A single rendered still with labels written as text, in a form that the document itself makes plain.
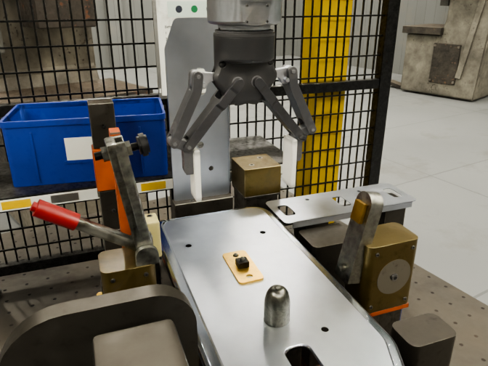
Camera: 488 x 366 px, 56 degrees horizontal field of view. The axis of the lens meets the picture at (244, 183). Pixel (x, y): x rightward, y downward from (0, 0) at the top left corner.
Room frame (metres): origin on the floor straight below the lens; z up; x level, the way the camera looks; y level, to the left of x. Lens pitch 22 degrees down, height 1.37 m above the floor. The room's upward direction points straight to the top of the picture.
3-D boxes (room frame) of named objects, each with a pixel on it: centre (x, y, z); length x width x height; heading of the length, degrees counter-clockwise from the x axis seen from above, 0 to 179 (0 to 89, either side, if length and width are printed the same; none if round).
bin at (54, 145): (0.93, 0.32, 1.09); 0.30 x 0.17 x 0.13; 103
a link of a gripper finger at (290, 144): (0.60, -0.06, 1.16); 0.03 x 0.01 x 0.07; 20
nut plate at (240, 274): (0.58, 0.00, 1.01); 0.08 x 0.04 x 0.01; 20
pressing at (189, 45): (0.83, 0.08, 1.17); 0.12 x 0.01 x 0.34; 110
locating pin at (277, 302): (0.46, -0.04, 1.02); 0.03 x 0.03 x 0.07
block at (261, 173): (0.88, -0.02, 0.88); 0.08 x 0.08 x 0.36; 20
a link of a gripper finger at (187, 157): (0.55, 0.08, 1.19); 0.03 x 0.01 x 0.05; 110
